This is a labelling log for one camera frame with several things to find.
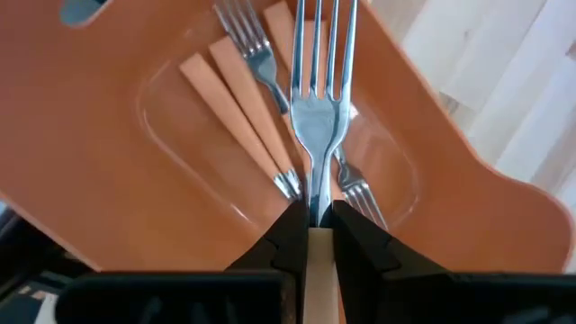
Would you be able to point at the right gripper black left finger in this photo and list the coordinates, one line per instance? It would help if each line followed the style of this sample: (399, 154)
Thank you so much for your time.
(202, 297)

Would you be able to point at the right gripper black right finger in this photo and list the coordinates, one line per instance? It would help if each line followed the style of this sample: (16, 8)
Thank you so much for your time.
(427, 297)

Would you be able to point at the orange shallow tray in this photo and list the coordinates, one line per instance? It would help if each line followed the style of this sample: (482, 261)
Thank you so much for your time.
(90, 135)

